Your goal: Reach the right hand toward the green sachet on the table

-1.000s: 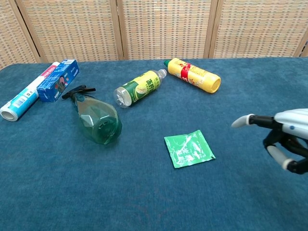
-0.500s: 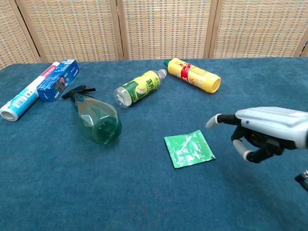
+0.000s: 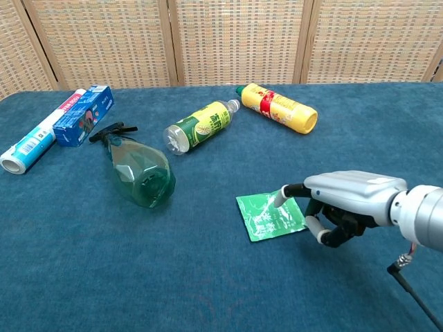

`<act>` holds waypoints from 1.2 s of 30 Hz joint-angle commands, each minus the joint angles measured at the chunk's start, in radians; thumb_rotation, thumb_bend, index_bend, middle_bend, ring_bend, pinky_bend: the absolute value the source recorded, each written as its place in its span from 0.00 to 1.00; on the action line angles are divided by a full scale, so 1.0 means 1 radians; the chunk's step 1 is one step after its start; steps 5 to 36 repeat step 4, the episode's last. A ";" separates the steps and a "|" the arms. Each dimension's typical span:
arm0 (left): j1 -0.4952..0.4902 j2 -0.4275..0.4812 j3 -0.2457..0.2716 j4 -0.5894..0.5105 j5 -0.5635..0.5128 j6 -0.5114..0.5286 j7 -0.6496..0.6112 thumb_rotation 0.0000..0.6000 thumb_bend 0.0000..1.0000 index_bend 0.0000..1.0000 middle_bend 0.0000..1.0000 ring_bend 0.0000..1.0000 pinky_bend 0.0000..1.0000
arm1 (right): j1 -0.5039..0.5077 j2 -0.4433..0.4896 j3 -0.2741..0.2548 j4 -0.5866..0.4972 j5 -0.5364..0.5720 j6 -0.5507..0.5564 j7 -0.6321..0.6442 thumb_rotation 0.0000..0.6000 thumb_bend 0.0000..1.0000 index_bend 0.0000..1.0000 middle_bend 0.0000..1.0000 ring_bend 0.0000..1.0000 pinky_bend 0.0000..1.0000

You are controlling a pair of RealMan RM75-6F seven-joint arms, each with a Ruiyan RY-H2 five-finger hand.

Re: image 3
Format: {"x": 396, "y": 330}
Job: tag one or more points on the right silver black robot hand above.
{"x": 346, "y": 200}

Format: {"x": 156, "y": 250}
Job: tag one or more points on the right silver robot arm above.
{"x": 420, "y": 216}

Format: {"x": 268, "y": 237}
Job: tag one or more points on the small green packet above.
{"x": 270, "y": 216}

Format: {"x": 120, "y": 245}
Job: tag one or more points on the yellow bottle with red label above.
{"x": 280, "y": 107}

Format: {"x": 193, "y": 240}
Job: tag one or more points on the clear bottle with green label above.
{"x": 200, "y": 126}

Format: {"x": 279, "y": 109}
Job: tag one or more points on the woven bamboo folding screen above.
{"x": 221, "y": 41}

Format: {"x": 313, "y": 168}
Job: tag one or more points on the green transparent spray bottle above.
{"x": 138, "y": 166}

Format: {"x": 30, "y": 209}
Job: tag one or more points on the blue table cloth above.
{"x": 104, "y": 259}

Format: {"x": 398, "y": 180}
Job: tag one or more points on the blue toothpaste box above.
{"x": 84, "y": 115}

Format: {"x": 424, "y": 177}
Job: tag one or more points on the white blue plastic wrap roll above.
{"x": 38, "y": 136}

